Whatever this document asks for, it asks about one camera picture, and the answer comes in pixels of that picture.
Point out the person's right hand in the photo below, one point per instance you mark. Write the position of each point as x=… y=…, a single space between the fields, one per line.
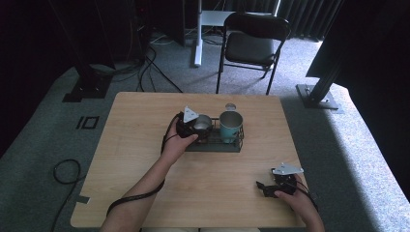
x=301 y=203

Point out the teal metal cup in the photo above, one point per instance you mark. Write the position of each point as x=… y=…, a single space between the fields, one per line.
x=230 y=127

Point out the black stand with grey base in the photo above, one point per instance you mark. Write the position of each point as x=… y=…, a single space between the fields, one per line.
x=317 y=96

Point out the black folding chair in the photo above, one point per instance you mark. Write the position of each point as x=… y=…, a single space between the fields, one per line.
x=249 y=48

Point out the black stand with square base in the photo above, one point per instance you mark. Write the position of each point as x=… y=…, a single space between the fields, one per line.
x=88 y=87

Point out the person's left hand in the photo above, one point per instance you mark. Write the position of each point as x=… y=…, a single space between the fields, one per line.
x=174 y=148

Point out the silver metal cup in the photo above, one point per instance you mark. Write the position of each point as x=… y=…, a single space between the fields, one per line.
x=203 y=123

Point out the grey floor tape piece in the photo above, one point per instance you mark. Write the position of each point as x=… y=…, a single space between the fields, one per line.
x=83 y=199

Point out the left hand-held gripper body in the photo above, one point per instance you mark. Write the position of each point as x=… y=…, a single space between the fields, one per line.
x=185 y=127

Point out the large black panel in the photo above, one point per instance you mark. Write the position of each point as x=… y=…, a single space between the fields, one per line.
x=370 y=48

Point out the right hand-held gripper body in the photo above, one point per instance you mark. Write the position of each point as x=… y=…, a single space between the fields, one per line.
x=285 y=183

